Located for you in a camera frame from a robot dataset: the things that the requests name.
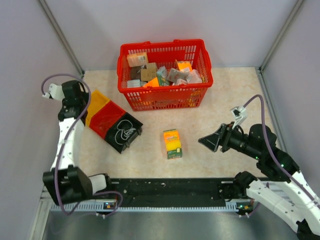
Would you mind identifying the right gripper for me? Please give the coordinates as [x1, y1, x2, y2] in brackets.
[197, 120, 261, 160]

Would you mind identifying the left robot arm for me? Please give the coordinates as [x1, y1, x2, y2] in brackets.
[42, 80, 114, 206]

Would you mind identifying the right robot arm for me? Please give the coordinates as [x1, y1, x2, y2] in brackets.
[198, 122, 320, 240]

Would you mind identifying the yellow plastic bin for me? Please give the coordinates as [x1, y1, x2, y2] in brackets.
[85, 89, 110, 127]

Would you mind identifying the red plastic bin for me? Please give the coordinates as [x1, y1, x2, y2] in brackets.
[89, 101, 126, 139]

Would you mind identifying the sponge daddy package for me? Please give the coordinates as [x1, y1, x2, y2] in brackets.
[163, 129, 183, 160]

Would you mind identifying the black plastic bin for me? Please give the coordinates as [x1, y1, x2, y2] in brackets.
[104, 112, 143, 154]

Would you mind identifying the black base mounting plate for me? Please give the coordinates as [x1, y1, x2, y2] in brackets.
[105, 177, 250, 208]

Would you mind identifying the brown cardboard box in basket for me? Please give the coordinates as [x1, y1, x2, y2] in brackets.
[140, 62, 158, 82]

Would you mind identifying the orange box in basket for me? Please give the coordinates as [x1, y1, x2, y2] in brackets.
[126, 52, 149, 68]

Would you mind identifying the clear packet in basket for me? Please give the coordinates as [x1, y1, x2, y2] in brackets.
[166, 68, 189, 84]

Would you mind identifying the orange sponge pack in basket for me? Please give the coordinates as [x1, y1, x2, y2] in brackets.
[175, 60, 193, 73]

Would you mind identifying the red plastic shopping basket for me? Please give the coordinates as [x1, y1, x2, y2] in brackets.
[117, 39, 214, 111]

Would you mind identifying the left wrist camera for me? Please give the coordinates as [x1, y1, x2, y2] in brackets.
[42, 83, 65, 101]

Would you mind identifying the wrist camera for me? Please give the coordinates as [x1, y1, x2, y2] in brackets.
[42, 83, 65, 101]
[230, 106, 248, 129]

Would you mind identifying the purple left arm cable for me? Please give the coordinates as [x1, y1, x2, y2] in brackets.
[40, 73, 124, 218]

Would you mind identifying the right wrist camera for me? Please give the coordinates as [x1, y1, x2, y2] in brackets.
[230, 106, 248, 129]

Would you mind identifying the aluminium frame rail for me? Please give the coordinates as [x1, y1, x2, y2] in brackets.
[39, 181, 312, 213]

